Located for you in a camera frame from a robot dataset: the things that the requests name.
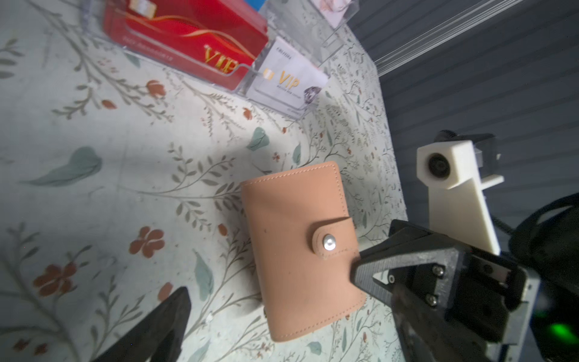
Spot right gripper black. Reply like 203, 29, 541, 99
351, 220, 541, 361

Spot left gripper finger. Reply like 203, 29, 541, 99
90, 286, 191, 361

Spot pink leather card wallet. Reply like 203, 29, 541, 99
241, 161, 366, 342

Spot clear acrylic card display stand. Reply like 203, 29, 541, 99
81, 1, 359, 119

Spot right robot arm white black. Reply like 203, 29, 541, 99
351, 194, 578, 361

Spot white VIP diamond card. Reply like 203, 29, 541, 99
246, 37, 330, 118

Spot pink VIP card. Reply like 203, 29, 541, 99
311, 0, 352, 29

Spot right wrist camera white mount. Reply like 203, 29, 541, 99
416, 130, 505, 255

